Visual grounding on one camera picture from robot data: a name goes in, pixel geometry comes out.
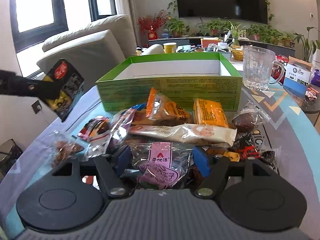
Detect pink label clear snack bag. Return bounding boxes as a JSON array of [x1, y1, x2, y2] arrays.
[[129, 141, 194, 190]]

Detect orange cracker packet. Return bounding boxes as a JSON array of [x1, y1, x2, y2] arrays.
[[193, 99, 229, 128]]

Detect clear packet brown nuts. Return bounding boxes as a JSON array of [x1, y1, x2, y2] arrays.
[[49, 131, 86, 167]]

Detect long beige snack packet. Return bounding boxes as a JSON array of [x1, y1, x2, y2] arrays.
[[129, 124, 237, 146]]

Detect beige sofa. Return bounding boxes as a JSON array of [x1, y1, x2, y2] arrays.
[[37, 14, 137, 92]]

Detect clear glass mug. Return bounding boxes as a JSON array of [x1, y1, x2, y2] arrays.
[[242, 46, 285, 91]]

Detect patterned table mat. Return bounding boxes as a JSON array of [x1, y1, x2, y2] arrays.
[[1, 85, 319, 239]]

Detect yellow woven basket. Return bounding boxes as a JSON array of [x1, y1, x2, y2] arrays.
[[231, 45, 244, 61]]

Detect purple gift bag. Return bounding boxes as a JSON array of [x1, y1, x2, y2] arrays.
[[311, 69, 320, 87]]

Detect red flower vase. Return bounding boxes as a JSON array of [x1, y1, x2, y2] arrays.
[[137, 10, 168, 40]]

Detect green cardboard box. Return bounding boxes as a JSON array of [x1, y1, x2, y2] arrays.
[[96, 53, 242, 112]]

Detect orange clear pastry packet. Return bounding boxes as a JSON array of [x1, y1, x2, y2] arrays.
[[146, 88, 194, 126]]

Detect black yellow snack packet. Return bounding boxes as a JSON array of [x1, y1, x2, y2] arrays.
[[40, 59, 84, 122]]

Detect yellow can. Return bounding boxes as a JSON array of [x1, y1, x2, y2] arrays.
[[163, 42, 177, 54]]

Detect blue white cardboard box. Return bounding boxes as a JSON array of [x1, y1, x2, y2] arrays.
[[283, 56, 312, 97]]

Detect spider plant in vase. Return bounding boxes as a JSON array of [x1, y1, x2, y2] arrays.
[[224, 21, 246, 46]]

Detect red white snack packet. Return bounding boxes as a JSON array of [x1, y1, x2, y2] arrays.
[[77, 116, 111, 142]]

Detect orange tissue box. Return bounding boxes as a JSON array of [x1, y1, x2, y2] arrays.
[[201, 37, 221, 48]]

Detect dark date clear packet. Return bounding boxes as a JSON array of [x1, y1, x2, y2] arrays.
[[232, 101, 271, 133]]

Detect dark round side table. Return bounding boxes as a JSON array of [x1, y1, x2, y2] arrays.
[[298, 84, 319, 114]]

